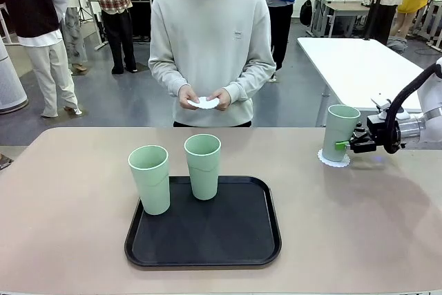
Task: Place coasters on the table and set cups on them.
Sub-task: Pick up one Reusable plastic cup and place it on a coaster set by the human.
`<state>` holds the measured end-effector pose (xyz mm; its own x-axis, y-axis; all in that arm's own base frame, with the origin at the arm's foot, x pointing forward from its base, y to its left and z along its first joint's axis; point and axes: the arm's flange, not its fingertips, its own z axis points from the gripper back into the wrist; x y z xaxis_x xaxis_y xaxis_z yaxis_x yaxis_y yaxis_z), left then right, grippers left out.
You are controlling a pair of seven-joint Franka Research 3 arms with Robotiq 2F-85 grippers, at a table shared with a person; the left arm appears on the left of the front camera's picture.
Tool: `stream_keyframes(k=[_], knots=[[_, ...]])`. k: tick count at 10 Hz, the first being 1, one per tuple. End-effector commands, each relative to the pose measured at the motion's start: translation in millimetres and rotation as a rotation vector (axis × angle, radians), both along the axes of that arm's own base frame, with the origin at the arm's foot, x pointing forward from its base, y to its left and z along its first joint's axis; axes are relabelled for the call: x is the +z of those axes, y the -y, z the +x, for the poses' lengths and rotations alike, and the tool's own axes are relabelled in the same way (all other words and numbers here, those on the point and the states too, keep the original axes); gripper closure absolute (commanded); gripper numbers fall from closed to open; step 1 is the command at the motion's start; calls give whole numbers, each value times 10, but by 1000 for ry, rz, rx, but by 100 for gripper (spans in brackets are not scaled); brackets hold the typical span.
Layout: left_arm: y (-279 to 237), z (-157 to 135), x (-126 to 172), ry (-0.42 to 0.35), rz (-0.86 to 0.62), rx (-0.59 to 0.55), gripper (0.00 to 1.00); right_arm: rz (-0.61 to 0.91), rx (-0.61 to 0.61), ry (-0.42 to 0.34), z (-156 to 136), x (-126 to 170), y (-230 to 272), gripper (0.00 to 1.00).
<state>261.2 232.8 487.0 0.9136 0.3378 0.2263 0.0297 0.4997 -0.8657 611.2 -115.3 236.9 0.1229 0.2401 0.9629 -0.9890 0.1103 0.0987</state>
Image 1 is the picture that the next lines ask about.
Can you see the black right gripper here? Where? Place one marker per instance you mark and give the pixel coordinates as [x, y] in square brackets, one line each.
[376, 129]

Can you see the pale green plastic cup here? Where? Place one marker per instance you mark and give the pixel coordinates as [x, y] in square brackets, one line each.
[152, 184]
[203, 174]
[340, 129]

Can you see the white lace paper coaster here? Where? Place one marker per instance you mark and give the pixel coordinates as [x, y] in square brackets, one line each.
[205, 103]
[333, 163]

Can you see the person's left forearm grey sleeve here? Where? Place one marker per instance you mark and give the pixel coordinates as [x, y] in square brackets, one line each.
[253, 77]

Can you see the person's right forearm grey sleeve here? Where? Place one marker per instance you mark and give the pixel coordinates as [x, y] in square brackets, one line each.
[164, 74]

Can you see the person's left hand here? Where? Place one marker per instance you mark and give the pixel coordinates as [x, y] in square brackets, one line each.
[222, 99]

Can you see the person's right hand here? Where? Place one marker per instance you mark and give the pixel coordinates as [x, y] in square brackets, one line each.
[186, 96]

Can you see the white rectangular table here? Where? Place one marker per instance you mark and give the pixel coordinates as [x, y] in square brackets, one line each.
[359, 67]

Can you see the grey cloth bundle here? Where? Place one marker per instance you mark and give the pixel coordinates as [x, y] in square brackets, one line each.
[397, 46]

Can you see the grey metal desk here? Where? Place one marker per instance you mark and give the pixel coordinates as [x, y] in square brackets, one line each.
[342, 10]

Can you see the black hanging bag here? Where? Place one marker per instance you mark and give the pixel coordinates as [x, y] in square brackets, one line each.
[306, 11]

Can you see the person's black trousers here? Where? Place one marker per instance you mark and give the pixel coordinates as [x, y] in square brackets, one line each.
[212, 124]

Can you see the black plastic serving tray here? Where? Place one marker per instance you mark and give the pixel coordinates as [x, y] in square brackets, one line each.
[203, 236]

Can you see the person torso grey sweatshirt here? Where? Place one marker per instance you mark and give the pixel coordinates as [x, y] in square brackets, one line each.
[207, 32]

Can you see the person in grey patterned skirt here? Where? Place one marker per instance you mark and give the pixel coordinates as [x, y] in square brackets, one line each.
[74, 32]

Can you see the white cylindrical air purifier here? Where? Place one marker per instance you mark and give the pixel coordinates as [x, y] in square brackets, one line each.
[8, 84]

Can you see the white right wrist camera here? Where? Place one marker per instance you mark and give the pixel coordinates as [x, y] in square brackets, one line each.
[383, 105]

